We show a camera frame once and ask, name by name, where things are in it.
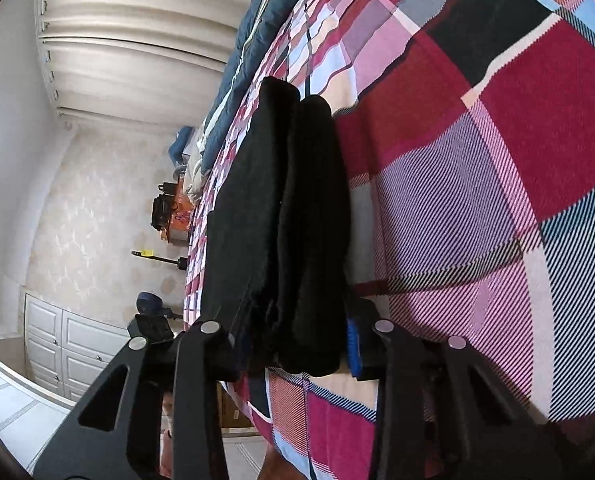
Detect black pants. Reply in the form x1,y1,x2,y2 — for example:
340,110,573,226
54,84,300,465
202,76,354,379

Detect cream curtain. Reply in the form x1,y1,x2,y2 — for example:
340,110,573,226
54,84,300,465
34,0,279,127

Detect orange box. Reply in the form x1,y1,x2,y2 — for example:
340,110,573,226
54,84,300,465
158,184,197,246

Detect plaid bed sheet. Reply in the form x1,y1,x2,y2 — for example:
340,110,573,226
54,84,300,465
182,0,595,480

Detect black stick tool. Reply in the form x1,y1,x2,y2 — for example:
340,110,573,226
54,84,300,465
130,248,191,272

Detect blue quilt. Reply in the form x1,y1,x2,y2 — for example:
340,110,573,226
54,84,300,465
168,0,324,177

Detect cardboard box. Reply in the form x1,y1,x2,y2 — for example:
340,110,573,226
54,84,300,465
216,381,256,429

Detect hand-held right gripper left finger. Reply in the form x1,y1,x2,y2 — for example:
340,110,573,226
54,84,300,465
32,319,251,480

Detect white cabinet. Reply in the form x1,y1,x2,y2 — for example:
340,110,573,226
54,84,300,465
22,291,134,404

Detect black bag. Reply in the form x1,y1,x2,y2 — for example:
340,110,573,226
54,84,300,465
149,180,178,230

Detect blue black appliance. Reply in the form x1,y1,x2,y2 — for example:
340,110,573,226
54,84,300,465
126,291,184,350

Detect white cloth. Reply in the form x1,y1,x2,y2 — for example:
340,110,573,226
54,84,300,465
184,149,214,203

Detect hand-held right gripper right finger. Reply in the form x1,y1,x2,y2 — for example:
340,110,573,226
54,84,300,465
345,304,564,480

